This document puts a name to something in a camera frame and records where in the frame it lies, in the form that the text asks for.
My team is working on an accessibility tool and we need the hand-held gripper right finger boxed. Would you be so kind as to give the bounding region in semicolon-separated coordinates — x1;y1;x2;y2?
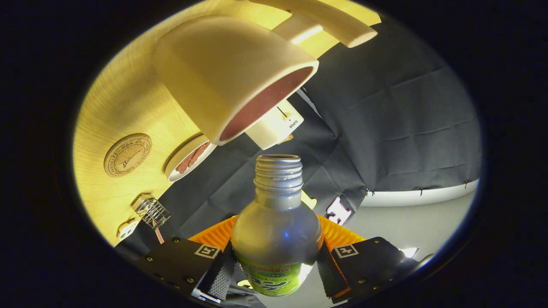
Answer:
317;214;434;303

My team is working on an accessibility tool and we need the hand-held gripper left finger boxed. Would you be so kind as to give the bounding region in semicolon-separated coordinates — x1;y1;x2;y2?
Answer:
122;215;238;304

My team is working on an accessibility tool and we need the silver bottle with green label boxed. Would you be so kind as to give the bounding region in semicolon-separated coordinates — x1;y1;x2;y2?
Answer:
230;154;324;297

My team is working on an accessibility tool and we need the round cork coaster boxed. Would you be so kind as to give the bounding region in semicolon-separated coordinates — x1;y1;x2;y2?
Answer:
104;133;152;178

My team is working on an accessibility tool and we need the cream cup with wooden handle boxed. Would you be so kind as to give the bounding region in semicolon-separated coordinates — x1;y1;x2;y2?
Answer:
153;0;378;146

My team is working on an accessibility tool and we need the white divided dish with beans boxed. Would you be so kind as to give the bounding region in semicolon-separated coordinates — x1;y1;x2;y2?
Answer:
116;217;140;240

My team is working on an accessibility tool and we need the reddish brown meat slice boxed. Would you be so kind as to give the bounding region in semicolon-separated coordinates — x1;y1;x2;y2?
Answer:
176;150;201;174
188;141;211;165

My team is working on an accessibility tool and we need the white oval plate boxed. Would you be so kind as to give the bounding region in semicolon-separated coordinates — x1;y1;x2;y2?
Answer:
165;134;217;183

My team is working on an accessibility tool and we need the black backdrop cloth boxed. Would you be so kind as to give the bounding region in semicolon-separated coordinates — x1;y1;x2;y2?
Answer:
116;19;482;308

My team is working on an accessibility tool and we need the cream toaster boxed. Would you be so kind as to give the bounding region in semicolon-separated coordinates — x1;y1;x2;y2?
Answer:
245;99;304;150

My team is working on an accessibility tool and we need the wooden table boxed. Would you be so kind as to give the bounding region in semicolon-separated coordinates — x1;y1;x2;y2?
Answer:
73;0;381;246

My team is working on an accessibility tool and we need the wire mesh basket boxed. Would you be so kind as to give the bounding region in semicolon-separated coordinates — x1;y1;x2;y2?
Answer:
131;192;171;231

